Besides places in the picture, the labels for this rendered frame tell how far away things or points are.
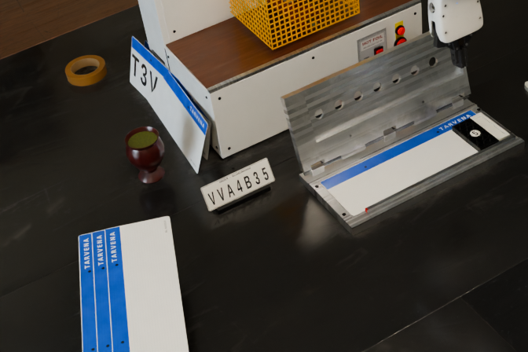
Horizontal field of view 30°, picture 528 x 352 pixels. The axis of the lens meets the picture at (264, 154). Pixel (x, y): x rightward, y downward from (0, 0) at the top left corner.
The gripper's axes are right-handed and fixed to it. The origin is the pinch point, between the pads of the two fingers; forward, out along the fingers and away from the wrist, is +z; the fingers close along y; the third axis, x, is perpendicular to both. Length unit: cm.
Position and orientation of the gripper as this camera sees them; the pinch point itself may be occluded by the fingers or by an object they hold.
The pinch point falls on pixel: (459, 56)
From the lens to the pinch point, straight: 202.5
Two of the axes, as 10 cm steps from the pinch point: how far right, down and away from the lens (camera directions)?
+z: 2.1, 8.5, 4.8
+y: 8.7, -3.9, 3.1
